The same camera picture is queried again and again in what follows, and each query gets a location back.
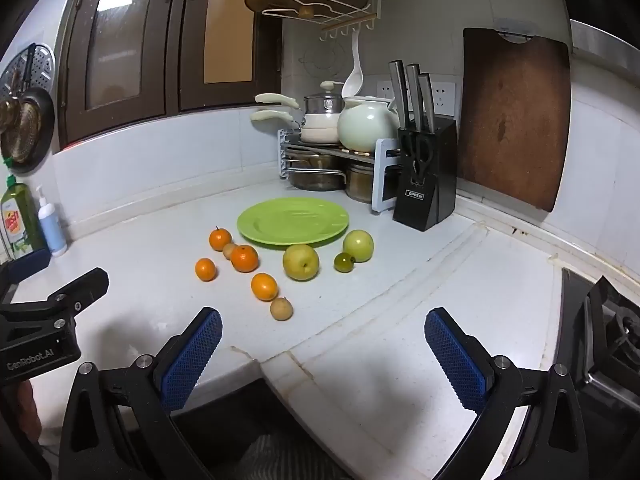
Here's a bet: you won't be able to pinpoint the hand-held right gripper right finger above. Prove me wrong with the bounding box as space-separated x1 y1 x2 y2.
424 306 591 480

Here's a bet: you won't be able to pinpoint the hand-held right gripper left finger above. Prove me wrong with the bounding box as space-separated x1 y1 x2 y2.
59 306 223 480

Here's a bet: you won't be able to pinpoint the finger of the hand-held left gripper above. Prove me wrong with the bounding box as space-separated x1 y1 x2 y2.
0 249 53 306
46 267 110 319

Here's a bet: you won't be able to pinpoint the large dark orange tangerine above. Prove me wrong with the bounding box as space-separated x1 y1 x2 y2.
230 245 260 274

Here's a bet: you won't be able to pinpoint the yellow apple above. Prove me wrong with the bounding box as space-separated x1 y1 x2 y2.
282 243 320 281

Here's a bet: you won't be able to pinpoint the green plate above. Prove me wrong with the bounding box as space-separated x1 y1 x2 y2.
237 198 350 247

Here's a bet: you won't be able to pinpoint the white blue pump bottle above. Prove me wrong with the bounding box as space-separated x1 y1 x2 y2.
34 185 68 257

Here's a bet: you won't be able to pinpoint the green dish soap bottle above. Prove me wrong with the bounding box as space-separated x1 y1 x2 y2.
0 157 48 261

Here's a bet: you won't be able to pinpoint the orange with stem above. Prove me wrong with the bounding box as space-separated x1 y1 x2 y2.
208 226 233 252

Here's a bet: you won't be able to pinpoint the black frying pan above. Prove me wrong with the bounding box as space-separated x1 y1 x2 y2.
0 87 56 176

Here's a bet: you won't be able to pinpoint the pale green apple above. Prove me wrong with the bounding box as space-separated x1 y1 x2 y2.
342 229 375 263

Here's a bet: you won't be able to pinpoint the gas stove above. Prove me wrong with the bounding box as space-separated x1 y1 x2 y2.
552 267 640 480

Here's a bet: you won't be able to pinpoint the black knife block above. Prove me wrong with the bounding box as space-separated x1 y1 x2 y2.
392 116 458 232

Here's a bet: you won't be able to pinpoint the grey white shelf rack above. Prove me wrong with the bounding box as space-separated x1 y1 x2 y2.
277 129 406 215

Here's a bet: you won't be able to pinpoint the perforated steel steamer plate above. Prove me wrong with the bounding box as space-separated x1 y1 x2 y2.
0 42 56 106

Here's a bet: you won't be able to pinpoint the black kitchen scissors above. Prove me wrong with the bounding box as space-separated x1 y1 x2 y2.
407 132 436 183

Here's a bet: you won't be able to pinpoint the brown wooden cutting board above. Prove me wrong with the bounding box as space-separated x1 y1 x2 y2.
456 27 572 213

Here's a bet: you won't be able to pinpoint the pale green kettle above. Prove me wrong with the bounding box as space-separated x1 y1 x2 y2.
337 96 401 152

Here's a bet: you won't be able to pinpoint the cream saucepan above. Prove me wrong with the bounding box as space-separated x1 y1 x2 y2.
250 109 343 145

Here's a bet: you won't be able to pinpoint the white ladle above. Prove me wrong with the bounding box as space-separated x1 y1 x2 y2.
341 30 366 98

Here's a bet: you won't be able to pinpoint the steel range hood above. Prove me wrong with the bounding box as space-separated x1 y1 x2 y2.
570 19 640 73

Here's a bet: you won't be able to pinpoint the steel pot with long handle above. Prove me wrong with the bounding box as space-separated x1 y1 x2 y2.
287 152 348 192

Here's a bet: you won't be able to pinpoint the brown wall cabinet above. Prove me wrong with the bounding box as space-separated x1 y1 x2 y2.
55 0 283 148

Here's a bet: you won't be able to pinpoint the steel handled knife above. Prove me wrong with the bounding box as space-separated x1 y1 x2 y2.
418 73 437 133
406 63 426 131
389 60 413 131

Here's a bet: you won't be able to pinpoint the white wall outlet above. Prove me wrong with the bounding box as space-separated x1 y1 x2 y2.
375 79 401 103
430 80 458 116

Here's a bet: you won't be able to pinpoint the round wire trivet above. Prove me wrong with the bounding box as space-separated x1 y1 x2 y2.
299 35 351 81

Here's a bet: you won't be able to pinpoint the white wire hanging rack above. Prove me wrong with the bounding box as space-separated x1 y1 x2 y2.
244 0 390 41

